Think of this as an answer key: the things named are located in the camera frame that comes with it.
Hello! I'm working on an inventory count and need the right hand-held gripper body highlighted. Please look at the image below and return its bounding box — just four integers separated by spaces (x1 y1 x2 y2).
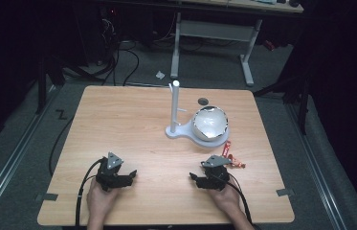
198 154 233 192

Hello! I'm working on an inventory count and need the person's right hand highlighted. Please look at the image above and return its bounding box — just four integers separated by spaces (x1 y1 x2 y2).
209 177 243 216

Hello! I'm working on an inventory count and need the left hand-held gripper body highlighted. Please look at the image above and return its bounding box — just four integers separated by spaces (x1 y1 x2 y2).
95 151 129 193

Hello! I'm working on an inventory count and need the person's left hand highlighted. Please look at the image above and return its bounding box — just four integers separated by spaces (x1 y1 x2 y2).
86 177 121 222

